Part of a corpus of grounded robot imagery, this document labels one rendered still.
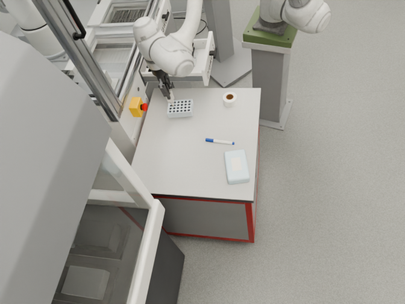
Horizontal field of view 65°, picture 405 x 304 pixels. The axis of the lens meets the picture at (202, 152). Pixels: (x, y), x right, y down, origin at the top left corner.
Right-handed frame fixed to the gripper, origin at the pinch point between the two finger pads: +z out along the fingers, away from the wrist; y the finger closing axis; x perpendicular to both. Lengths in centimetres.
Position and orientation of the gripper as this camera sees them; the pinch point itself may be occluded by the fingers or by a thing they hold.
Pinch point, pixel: (169, 96)
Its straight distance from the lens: 154.0
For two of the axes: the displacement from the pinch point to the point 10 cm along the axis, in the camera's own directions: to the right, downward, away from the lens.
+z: 1.6, 5.2, 8.4
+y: 0.4, -8.5, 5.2
